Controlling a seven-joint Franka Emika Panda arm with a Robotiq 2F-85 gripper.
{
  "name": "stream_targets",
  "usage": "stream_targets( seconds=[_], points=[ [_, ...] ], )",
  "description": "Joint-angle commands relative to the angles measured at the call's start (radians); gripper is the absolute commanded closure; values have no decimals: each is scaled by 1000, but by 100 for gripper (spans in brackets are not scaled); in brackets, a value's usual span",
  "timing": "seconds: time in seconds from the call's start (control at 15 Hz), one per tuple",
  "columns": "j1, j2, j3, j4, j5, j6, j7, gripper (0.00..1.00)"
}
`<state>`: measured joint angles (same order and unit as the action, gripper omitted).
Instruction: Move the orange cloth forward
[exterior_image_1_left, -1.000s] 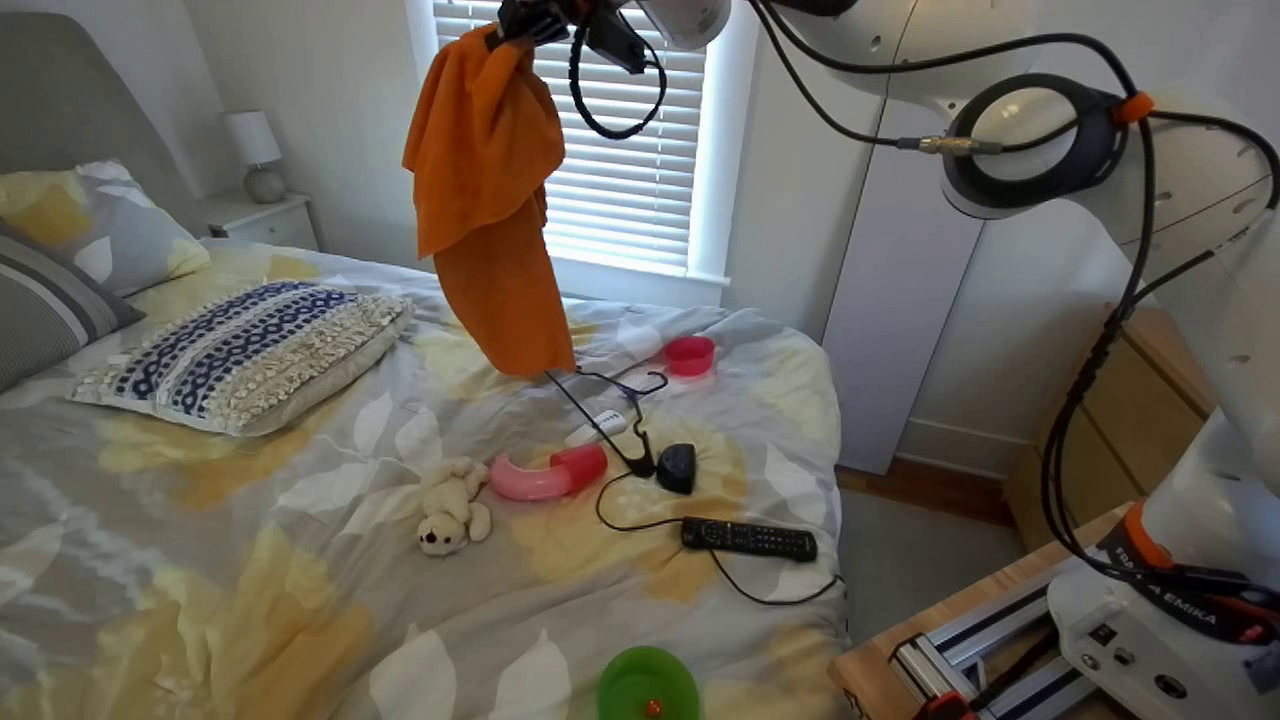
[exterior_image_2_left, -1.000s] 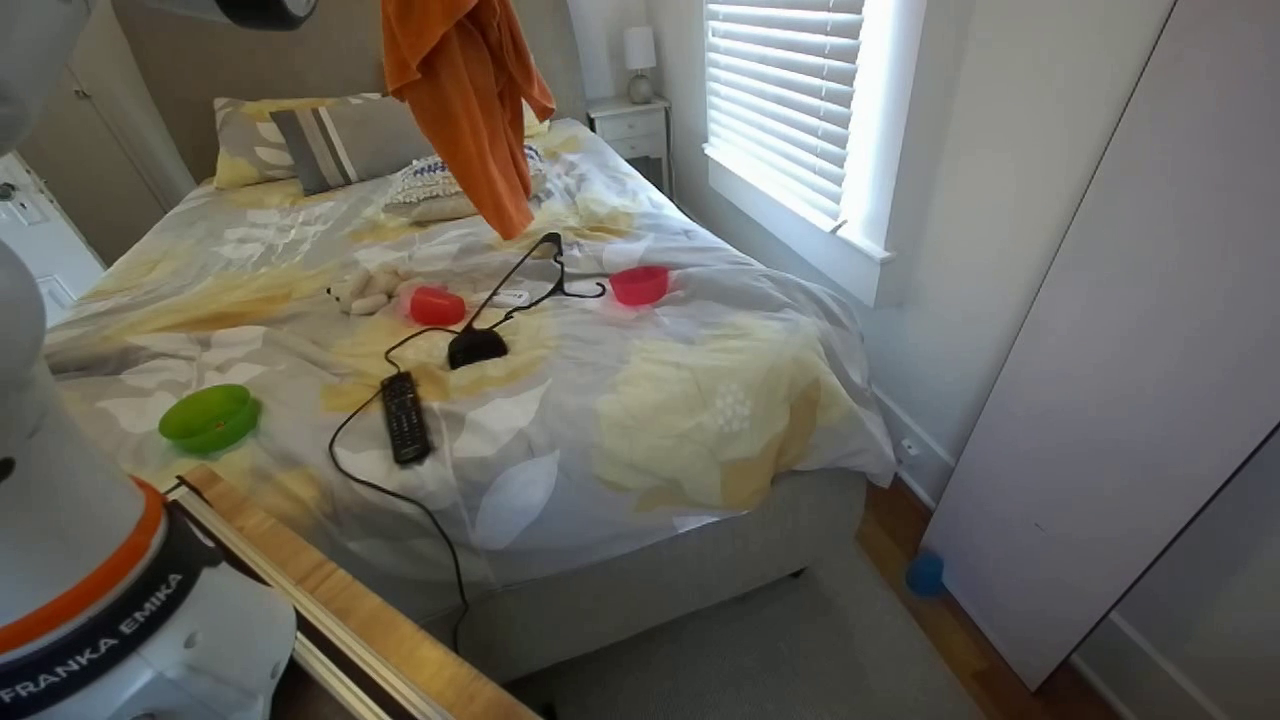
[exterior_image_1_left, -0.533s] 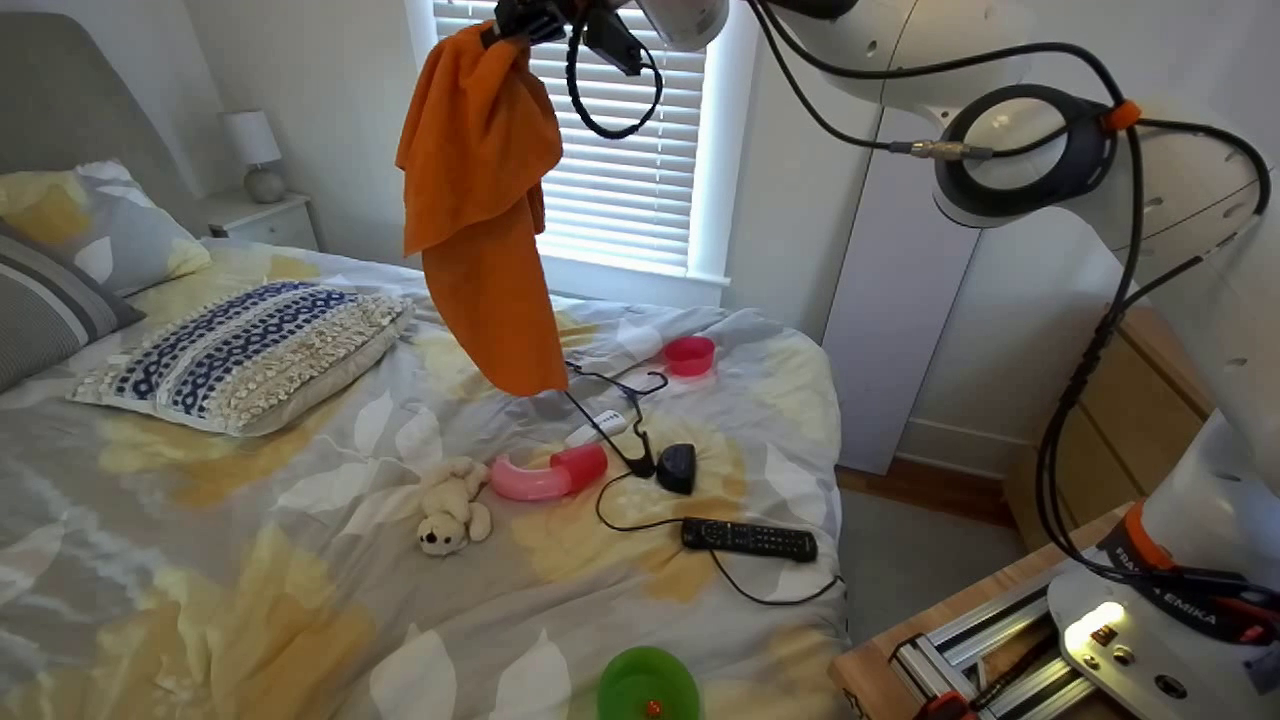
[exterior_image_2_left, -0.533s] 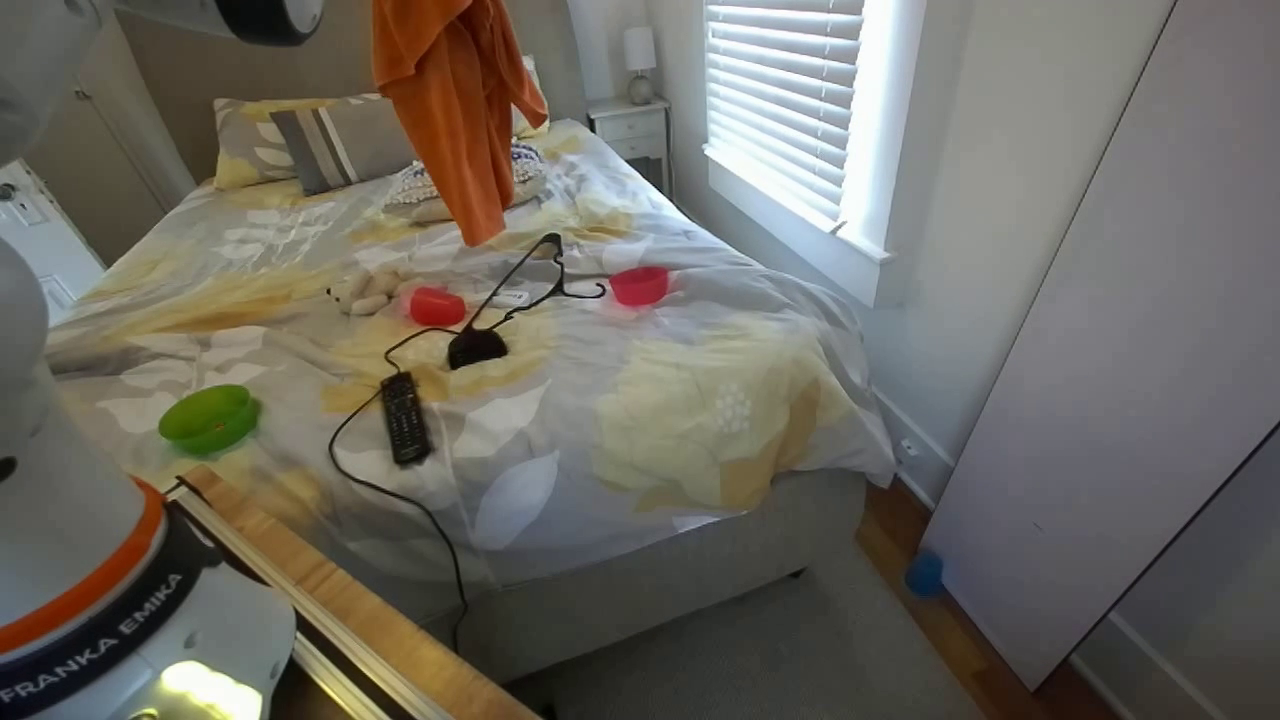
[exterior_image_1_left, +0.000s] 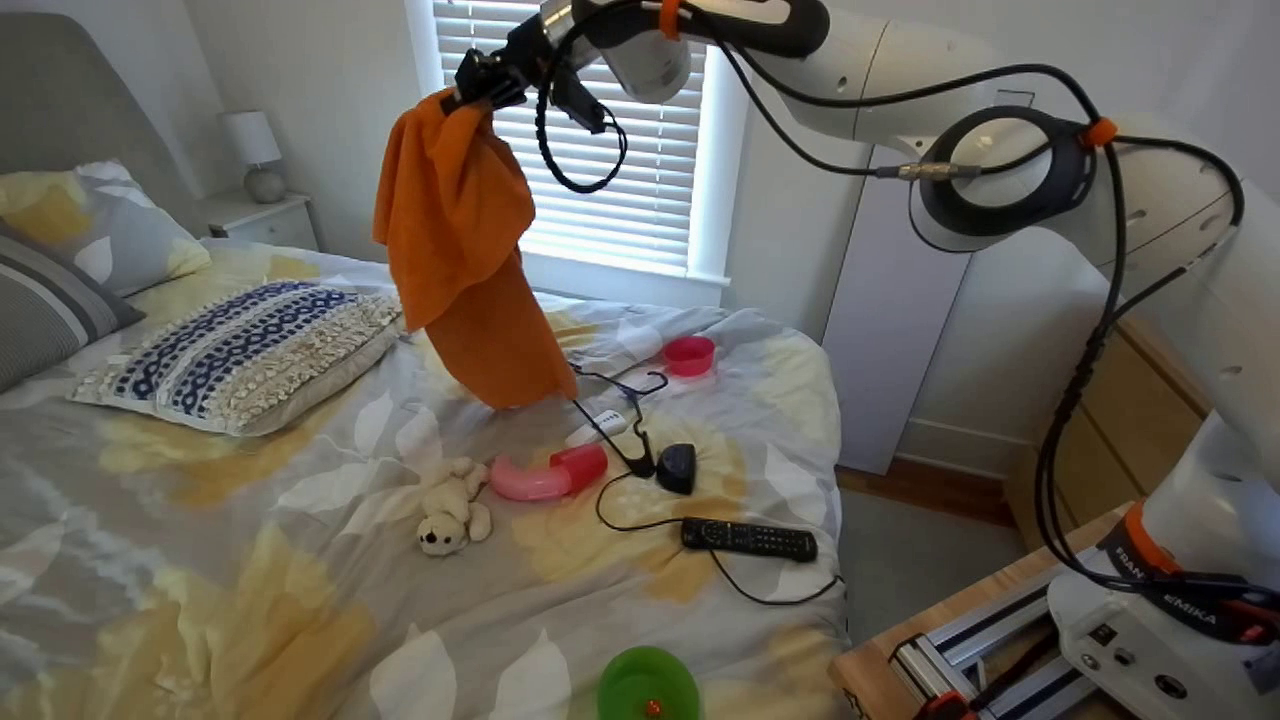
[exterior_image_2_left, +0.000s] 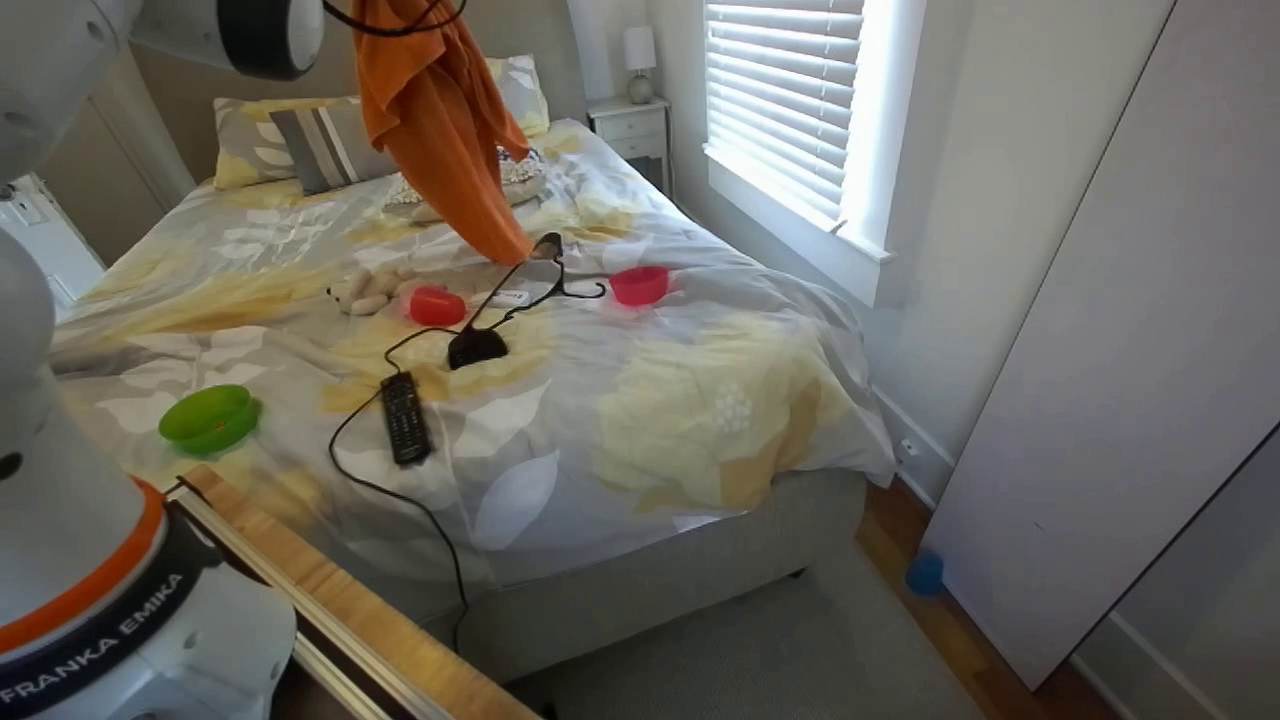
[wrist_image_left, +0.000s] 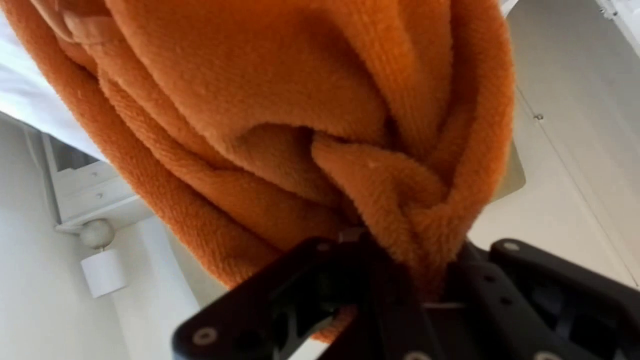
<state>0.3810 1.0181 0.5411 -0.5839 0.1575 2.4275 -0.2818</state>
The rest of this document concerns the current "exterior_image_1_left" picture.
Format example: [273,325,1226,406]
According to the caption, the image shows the black clothes hanger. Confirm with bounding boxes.
[566,355,674,480]

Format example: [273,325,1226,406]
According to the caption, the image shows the green bowl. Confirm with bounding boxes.
[592,644,708,720]

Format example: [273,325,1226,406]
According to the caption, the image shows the pink bowl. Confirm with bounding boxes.
[662,331,722,379]
[486,440,611,509]

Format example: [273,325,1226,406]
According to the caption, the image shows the white leaning board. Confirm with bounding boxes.
[820,133,1017,480]

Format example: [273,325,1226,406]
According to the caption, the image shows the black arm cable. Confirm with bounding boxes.
[534,35,1254,609]

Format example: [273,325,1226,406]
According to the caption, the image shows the grey striped pillow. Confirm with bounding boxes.
[0,228,143,400]

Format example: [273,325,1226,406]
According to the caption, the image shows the orange cloth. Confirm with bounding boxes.
[371,89,583,416]

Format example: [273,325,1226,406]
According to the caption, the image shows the cream plush toy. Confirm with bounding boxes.
[411,456,497,559]

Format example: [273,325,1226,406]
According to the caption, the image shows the aluminium rail frame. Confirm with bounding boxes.
[889,581,1111,720]

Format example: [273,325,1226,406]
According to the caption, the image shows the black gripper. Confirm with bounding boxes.
[453,8,592,118]

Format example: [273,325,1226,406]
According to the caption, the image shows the white window frame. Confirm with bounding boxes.
[401,0,770,311]

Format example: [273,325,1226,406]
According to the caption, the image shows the white table lamp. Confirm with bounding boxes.
[219,109,294,209]

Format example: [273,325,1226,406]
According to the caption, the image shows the blue patterned white pillow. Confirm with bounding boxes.
[67,276,411,440]

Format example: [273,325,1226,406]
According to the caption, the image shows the white nightstand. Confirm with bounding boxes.
[193,193,326,257]

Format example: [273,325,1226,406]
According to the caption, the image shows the white window blinds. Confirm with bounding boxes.
[429,0,716,281]

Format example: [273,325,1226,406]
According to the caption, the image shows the grey padded headboard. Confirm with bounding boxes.
[0,8,229,232]

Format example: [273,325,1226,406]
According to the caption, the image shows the grey and yellow pillow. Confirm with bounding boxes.
[0,161,215,305]

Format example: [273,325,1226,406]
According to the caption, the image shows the black adapter with cord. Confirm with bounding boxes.
[592,440,843,614]

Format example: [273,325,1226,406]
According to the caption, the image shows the light wooden dresser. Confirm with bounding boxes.
[1001,311,1212,552]

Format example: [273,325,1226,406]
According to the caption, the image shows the black remote control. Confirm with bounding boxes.
[675,516,820,569]

